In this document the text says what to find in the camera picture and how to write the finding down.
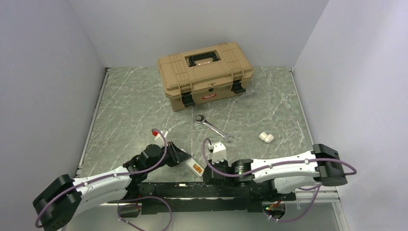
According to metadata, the orange battery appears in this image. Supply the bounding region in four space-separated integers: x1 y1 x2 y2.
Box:
193 164 203 176

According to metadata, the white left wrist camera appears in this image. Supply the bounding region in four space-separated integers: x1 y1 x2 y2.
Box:
152 128 169 143

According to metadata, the tan plastic toolbox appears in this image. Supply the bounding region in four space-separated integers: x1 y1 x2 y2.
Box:
157 42 254 112

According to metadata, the silver combination wrench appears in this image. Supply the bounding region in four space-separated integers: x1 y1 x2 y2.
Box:
195 115 234 143

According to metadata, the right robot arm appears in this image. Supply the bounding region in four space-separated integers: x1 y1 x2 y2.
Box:
202 139 357 200

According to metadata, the white air conditioner remote control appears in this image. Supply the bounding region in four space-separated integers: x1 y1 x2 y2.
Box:
184 157 204 177

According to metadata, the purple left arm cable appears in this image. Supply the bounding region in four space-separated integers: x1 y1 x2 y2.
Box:
35 128 173 231

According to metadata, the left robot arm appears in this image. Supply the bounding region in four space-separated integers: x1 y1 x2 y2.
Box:
33 142 192 231

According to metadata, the white pipe elbow fitting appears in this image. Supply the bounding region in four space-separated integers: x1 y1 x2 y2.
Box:
258 132 274 143

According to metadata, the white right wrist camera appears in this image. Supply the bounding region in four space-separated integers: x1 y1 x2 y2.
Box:
208 142 227 165

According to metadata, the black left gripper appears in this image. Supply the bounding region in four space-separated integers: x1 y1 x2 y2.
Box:
147 141 191 173

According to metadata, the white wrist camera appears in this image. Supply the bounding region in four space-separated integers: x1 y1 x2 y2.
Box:
208 142 227 165
152 128 169 143

